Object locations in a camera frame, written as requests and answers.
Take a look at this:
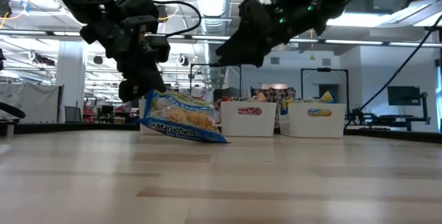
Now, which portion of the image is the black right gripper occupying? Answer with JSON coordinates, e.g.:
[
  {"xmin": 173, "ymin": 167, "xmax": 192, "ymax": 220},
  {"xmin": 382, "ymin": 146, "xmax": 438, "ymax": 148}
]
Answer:
[{"xmin": 215, "ymin": 0, "xmax": 332, "ymax": 68}]

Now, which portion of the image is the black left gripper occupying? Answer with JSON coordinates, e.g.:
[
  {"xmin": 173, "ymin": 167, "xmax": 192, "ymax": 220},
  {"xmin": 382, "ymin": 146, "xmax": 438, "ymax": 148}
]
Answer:
[{"xmin": 81, "ymin": 15, "xmax": 171, "ymax": 103}]

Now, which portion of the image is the white plastic bin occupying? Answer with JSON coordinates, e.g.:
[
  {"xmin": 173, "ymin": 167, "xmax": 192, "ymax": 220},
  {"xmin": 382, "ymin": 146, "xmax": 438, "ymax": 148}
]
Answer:
[
  {"xmin": 138, "ymin": 98, "xmax": 150, "ymax": 136},
  {"xmin": 280, "ymin": 103, "xmax": 347, "ymax": 139},
  {"xmin": 220, "ymin": 101, "xmax": 278, "ymax": 138}
]

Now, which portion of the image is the dark dotted fabric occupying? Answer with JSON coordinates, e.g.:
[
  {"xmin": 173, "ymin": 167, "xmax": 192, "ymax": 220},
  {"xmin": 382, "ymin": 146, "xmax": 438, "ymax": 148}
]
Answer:
[{"xmin": 251, "ymin": 86, "xmax": 297, "ymax": 104}]

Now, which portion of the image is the white building column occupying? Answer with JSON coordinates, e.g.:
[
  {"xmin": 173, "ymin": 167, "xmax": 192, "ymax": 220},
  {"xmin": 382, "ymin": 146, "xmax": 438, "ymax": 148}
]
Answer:
[{"xmin": 55, "ymin": 40, "xmax": 87, "ymax": 114}]

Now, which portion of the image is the black office chair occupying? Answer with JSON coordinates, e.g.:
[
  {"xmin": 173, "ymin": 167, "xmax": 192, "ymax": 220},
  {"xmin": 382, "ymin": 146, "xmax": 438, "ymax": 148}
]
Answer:
[{"xmin": 64, "ymin": 105, "xmax": 83, "ymax": 123}]

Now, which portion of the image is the grey fabric partition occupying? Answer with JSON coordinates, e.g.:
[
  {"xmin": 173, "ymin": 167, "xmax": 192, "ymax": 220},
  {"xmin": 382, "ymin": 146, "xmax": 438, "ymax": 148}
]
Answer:
[{"xmin": 0, "ymin": 82, "xmax": 60, "ymax": 111}]

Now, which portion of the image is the long horizontal light bar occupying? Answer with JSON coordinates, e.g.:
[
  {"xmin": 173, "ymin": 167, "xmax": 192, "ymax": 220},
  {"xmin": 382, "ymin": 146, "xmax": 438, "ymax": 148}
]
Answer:
[{"xmin": 0, "ymin": 29, "xmax": 442, "ymax": 48}]

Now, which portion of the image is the black workstation table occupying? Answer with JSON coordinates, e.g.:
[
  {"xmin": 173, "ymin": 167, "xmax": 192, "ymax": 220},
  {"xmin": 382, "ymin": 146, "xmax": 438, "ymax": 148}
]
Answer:
[{"xmin": 348, "ymin": 91, "xmax": 432, "ymax": 132}]

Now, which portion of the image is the dark screen on stand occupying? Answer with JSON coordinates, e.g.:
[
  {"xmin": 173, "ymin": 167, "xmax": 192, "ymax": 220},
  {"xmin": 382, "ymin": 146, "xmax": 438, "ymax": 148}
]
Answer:
[{"xmin": 387, "ymin": 85, "xmax": 422, "ymax": 106}]

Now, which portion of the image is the silver round ceiling duct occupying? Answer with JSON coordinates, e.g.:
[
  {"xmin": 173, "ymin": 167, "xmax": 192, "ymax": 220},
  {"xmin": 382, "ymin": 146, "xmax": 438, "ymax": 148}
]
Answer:
[{"xmin": 192, "ymin": 0, "xmax": 231, "ymax": 90}]

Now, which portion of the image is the black gantry frame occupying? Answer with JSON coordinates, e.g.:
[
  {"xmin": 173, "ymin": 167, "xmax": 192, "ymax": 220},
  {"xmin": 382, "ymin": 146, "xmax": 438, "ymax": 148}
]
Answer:
[{"xmin": 300, "ymin": 67, "xmax": 350, "ymax": 104}]

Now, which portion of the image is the black table edge frame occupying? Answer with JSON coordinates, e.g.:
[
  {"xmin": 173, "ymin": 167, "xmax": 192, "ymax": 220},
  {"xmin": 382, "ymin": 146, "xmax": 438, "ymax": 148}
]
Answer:
[{"xmin": 0, "ymin": 122, "xmax": 442, "ymax": 144}]

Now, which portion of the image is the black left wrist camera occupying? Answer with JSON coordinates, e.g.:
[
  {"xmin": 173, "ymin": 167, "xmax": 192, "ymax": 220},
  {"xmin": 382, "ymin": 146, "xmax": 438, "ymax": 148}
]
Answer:
[{"xmin": 113, "ymin": 0, "xmax": 160, "ymax": 23}]

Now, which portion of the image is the black camera cable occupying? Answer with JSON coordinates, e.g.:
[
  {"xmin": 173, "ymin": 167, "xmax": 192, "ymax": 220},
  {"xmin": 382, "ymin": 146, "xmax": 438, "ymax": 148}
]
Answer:
[{"xmin": 151, "ymin": 0, "xmax": 203, "ymax": 39}]

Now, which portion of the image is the black looped cable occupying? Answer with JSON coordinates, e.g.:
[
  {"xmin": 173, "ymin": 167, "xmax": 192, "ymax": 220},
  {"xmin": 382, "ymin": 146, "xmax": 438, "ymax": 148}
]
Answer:
[{"xmin": 0, "ymin": 101, "xmax": 27, "ymax": 120}]

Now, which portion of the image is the grey rectangular ceiling duct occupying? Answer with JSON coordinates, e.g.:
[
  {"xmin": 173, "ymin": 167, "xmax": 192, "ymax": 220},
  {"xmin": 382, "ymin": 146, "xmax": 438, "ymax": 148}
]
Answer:
[{"xmin": 327, "ymin": 0, "xmax": 396, "ymax": 28}]

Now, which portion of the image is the long black cable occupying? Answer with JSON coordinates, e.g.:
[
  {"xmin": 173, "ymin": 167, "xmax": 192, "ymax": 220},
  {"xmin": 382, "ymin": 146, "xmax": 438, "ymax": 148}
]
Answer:
[{"xmin": 343, "ymin": 13, "xmax": 442, "ymax": 130}]

